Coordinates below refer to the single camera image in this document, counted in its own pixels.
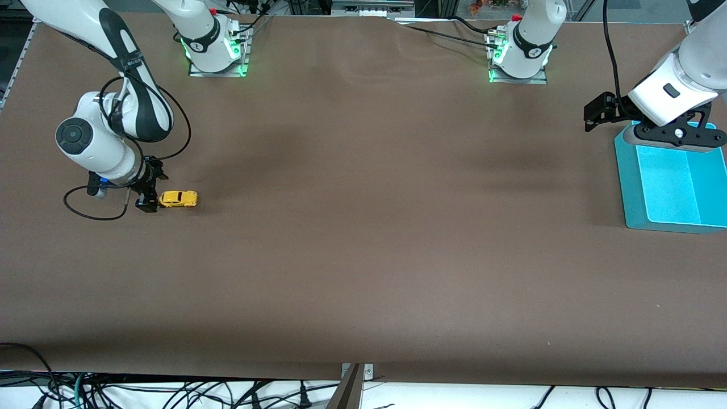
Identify large table cover sheet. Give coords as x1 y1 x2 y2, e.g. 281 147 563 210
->
0 9 727 390

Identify short curved black cable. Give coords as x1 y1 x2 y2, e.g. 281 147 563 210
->
452 15 496 35

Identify black right camera cable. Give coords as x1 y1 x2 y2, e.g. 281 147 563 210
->
63 185 132 222

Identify grey metal beam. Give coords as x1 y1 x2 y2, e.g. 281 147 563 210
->
325 364 365 409

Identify black looping cable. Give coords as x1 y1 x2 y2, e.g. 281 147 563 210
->
0 342 60 398

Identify teal plastic bin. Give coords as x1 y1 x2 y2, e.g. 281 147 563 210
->
613 122 727 235

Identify black base cable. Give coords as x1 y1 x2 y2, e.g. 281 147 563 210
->
230 11 274 39

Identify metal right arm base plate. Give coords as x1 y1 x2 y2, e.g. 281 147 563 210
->
188 26 251 78

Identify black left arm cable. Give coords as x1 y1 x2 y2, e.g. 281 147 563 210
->
602 0 629 104

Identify yellow beetle toy car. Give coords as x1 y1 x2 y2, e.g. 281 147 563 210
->
158 190 199 208

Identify grey electronics box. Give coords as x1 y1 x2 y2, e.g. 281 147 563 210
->
331 0 416 18

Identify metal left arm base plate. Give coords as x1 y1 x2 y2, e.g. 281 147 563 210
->
486 28 549 85

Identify long black cable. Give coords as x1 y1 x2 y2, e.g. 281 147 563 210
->
395 23 498 46

